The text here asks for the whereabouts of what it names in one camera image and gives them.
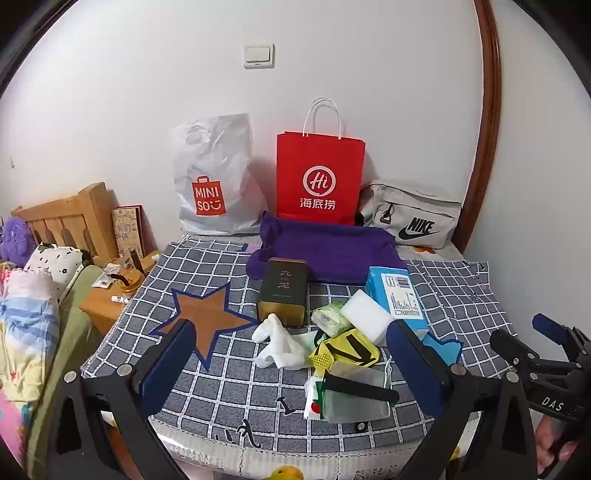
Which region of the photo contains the grey waist bag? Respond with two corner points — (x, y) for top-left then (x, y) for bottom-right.
(358, 180), (462, 251)

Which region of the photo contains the green blanket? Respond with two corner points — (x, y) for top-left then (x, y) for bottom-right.
(27, 265), (108, 478)

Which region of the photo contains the dark green tea box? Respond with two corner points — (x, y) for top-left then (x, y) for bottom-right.
(257, 258), (309, 327)

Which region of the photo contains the red paper bag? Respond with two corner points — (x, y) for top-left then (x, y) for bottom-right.
(276, 98), (366, 227)

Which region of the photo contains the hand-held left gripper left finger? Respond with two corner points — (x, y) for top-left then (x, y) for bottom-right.
(48, 318), (198, 480)

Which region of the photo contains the mint green cloth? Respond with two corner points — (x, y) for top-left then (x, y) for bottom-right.
(295, 331), (321, 366)

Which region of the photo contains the white wall light switch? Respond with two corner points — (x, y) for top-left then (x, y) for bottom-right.
(244, 44), (275, 69)

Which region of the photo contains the purple plush toy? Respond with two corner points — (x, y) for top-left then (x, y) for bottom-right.
(0, 217), (36, 267)

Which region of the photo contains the white sponge block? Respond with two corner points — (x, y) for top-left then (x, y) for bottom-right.
(341, 288), (396, 345)

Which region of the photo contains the white plastic shopping bag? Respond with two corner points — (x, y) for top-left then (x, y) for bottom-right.
(171, 113), (265, 236)

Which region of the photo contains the brown wooden door frame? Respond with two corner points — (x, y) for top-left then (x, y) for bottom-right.
(462, 0), (504, 259)

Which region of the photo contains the purple towel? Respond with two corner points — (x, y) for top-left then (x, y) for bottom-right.
(246, 211), (409, 285)

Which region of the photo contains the amber glass cup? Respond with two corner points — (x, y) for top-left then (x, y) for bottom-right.
(108, 272), (142, 297)

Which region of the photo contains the green wet wipes packet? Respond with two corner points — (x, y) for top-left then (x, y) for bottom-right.
(311, 302), (357, 337)

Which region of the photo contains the wooden nightstand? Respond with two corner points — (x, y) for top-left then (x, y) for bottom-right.
(80, 249), (163, 334)

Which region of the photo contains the yellow pouch with black stripes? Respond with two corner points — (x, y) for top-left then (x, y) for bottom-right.
(308, 329), (380, 373)

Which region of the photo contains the clear bag with black strip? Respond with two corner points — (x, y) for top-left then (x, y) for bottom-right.
(318, 362), (400, 423)

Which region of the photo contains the grey checkered cloth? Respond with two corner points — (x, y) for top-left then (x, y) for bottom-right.
(81, 233), (514, 464)

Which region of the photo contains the patterned hardcover book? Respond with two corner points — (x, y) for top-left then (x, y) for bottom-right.
(112, 205), (147, 259)

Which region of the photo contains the person's right hand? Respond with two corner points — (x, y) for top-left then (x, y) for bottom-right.
(534, 414), (574, 476)

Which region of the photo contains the wooden bed headboard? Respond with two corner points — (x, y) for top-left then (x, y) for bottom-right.
(11, 181), (116, 268)

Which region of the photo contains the white printed bedsheet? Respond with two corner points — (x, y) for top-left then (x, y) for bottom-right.
(396, 242), (463, 260)

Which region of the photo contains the white spotted pillow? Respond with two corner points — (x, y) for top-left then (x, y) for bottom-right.
(23, 242), (89, 302)

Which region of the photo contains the white red small packet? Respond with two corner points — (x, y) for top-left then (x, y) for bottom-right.
(302, 376), (325, 421)

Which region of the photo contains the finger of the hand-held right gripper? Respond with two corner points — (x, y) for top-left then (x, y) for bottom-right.
(489, 329), (583, 376)
(532, 314), (591, 357)

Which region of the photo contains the blue cardboard box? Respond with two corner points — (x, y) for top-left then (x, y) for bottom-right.
(365, 267), (431, 341)

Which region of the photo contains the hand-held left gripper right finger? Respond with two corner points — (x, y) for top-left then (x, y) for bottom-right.
(386, 318), (541, 480)

